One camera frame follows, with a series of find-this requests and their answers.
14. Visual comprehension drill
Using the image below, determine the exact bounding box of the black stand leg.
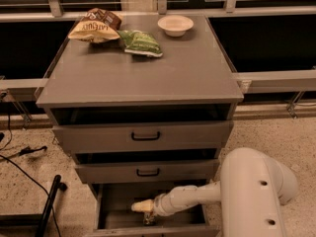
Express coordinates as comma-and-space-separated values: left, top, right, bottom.
0, 175, 67, 237

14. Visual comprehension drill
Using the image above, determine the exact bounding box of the black drawer handle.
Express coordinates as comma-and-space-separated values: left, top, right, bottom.
136, 168, 160, 177
130, 131, 161, 141

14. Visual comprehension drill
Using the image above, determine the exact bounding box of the grey drawer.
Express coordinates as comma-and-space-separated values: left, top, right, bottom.
85, 181, 219, 237
75, 149, 219, 184
52, 105, 233, 153

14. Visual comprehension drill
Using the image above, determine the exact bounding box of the black middle drawer handle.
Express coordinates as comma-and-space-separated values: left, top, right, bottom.
136, 168, 160, 177

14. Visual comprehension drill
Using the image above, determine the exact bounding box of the black floor cable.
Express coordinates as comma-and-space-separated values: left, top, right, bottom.
0, 92, 63, 237

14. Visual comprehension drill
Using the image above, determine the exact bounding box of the grey metal railing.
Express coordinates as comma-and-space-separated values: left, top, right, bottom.
0, 0, 316, 120

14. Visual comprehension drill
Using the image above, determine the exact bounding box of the white bowl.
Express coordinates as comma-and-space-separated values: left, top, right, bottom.
158, 15, 194, 38

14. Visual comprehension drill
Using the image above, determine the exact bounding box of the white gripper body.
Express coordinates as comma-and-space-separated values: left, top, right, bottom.
153, 192, 177, 216

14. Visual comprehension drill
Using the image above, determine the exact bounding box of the black top drawer handle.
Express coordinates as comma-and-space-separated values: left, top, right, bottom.
130, 131, 161, 141

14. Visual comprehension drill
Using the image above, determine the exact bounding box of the grey top drawer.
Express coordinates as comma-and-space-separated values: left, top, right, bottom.
52, 105, 233, 153

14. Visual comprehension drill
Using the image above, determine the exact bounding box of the grey bottom drawer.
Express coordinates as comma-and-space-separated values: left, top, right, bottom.
85, 181, 219, 237

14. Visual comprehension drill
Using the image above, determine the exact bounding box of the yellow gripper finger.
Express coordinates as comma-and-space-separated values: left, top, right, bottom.
131, 199, 154, 212

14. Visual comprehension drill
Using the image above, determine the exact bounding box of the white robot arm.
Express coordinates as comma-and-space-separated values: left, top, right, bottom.
131, 147, 298, 237

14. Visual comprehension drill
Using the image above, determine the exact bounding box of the brown yellow chip bag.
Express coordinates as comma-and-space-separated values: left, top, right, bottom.
68, 8, 121, 43

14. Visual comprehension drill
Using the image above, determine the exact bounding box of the green snack bag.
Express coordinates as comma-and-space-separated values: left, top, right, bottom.
118, 30, 163, 58

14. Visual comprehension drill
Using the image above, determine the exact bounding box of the grey middle drawer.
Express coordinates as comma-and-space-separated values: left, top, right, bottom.
75, 149, 219, 184

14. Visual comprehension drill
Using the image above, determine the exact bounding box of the grey drawer cabinet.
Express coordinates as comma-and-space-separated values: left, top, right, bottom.
35, 14, 245, 190

